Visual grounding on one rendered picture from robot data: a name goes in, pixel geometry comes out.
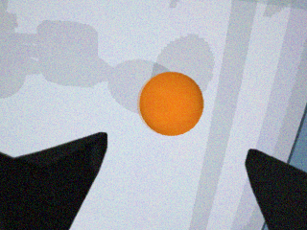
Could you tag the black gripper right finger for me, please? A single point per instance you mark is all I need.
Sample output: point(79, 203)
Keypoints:
point(280, 190)

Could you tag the clear l-shaped low wall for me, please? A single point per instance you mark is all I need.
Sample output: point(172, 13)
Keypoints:
point(285, 107)

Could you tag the blue-grey l-shaped wall top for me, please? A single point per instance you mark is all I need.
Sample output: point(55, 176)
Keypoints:
point(298, 154)

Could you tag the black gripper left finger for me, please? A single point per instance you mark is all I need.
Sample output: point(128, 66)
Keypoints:
point(45, 190)

